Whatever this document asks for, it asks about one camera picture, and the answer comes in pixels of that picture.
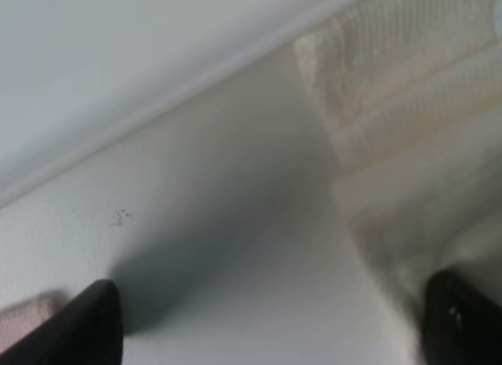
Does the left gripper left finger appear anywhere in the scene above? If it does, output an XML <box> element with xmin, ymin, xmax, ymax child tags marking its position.
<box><xmin>1</xmin><ymin>279</ymin><xmax>124</xmax><ymax>364</ymax></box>

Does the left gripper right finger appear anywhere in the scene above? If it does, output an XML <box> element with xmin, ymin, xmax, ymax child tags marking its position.
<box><xmin>421</xmin><ymin>271</ymin><xmax>501</xmax><ymax>364</ymax></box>

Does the pink towel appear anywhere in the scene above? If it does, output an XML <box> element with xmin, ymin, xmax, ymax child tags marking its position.
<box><xmin>0</xmin><ymin>291</ymin><xmax>67</xmax><ymax>353</ymax></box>

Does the cream white towel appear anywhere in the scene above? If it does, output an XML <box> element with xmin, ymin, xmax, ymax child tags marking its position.
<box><xmin>293</xmin><ymin>0</ymin><xmax>501</xmax><ymax>364</ymax></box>

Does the white rectangular plastic tray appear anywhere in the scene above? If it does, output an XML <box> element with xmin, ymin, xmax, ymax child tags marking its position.
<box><xmin>0</xmin><ymin>0</ymin><xmax>377</xmax><ymax>209</ymax></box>

